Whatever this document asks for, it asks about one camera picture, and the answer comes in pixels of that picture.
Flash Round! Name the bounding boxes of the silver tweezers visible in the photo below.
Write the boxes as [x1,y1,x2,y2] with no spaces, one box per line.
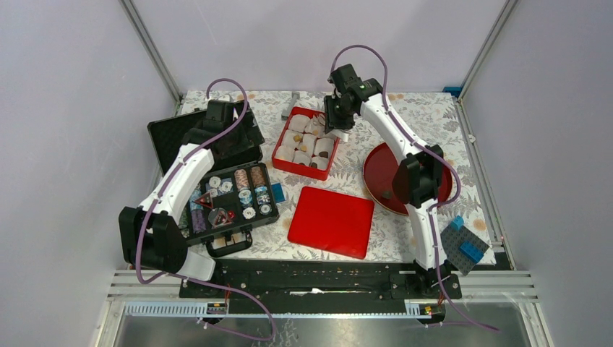
[331,129,350,142]

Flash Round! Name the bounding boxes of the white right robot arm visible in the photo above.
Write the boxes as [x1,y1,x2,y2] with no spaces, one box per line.
[324,64,447,298]

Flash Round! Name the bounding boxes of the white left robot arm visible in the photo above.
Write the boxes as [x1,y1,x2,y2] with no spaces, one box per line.
[119,100,279,297]

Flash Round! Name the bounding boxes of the dark round chocolate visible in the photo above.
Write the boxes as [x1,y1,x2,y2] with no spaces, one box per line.
[381,191,393,200]

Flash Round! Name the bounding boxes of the white paper cup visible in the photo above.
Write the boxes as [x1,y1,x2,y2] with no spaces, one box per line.
[313,138,335,159]

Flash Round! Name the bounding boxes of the red tin box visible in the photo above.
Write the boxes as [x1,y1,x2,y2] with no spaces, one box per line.
[272,106,340,181]

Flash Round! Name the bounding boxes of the dark red round tray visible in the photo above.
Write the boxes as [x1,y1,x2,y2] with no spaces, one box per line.
[362,140,455,218]

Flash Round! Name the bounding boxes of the black poker chip case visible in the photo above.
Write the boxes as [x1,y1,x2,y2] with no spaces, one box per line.
[140,109,280,257]

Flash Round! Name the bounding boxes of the red tin lid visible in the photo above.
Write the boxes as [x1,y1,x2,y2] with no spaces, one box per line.
[288,187,374,260]

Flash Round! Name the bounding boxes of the small light blue lego brick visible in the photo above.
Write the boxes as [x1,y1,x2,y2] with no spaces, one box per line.
[449,215,464,231]

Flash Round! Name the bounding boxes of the grey lego baseplate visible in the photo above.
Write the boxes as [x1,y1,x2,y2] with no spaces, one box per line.
[441,223,490,275]

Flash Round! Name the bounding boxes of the blue lego brick on baseplate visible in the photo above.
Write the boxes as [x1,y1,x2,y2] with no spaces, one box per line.
[459,241,484,264]

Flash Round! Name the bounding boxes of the grey metal bracket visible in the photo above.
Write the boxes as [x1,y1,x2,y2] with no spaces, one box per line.
[280,91,300,121]

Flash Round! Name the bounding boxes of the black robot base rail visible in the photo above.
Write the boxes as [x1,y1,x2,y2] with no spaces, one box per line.
[178,256,463,317]

